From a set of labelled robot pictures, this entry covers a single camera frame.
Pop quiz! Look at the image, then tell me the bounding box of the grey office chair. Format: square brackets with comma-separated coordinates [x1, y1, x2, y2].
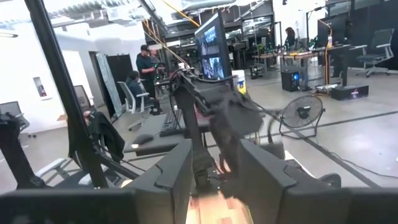
[0, 101, 37, 139]
[356, 28, 395, 78]

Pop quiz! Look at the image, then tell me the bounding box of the white yellow tub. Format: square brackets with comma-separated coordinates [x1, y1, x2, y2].
[231, 69, 248, 95]

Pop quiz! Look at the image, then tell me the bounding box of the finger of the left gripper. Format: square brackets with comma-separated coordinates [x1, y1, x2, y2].
[213, 123, 231, 174]
[228, 129, 243, 175]

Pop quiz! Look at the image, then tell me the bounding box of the black backdrop panel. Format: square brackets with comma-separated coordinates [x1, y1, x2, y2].
[107, 54, 135, 110]

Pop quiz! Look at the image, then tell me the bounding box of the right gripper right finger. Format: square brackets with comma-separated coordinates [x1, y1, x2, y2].
[238, 138, 349, 224]

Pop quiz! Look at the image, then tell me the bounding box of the wooden table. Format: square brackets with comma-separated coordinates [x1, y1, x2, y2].
[253, 51, 318, 77]

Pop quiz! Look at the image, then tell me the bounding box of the black floor fan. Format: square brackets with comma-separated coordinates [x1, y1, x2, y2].
[267, 95, 326, 140]

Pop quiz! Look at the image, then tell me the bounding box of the mesh back chair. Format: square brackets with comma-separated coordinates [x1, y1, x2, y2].
[73, 85, 95, 113]

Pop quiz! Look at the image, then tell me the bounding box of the black computer tower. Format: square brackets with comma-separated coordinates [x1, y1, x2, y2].
[281, 70, 302, 93]

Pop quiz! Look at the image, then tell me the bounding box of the grey leaning panel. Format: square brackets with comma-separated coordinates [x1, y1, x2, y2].
[95, 52, 124, 118]

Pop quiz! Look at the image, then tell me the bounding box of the black computer case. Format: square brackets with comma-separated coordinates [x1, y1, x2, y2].
[330, 85, 370, 101]

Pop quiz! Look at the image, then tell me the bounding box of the black side desk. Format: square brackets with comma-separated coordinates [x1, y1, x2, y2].
[123, 110, 213, 157]

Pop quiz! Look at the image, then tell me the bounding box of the black computer mouse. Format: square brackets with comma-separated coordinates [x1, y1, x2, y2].
[132, 133, 155, 146]

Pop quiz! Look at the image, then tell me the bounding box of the chair with white armrest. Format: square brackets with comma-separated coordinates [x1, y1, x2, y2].
[34, 157, 125, 189]

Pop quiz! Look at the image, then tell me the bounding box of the black standing desk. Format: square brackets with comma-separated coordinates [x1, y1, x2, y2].
[312, 44, 368, 88]

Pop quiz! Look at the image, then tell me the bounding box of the black jacket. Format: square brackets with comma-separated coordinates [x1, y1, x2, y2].
[88, 111, 126, 163]

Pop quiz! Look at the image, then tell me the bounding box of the black computer monitor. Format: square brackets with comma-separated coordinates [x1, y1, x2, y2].
[194, 11, 233, 80]
[317, 14, 349, 49]

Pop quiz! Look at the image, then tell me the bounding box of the person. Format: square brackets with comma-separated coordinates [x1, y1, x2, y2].
[149, 48, 165, 78]
[136, 44, 159, 99]
[284, 27, 297, 52]
[126, 70, 162, 116]

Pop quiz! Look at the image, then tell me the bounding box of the black keyboard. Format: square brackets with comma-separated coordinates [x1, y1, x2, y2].
[159, 109, 185, 138]

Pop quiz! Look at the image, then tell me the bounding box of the yellow rope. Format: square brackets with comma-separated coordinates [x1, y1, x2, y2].
[142, 0, 200, 68]

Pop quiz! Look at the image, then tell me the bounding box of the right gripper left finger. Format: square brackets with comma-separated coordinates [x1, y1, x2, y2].
[123, 138, 194, 224]

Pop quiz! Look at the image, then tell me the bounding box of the white office chair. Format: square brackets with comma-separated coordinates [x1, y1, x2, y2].
[117, 81, 152, 131]

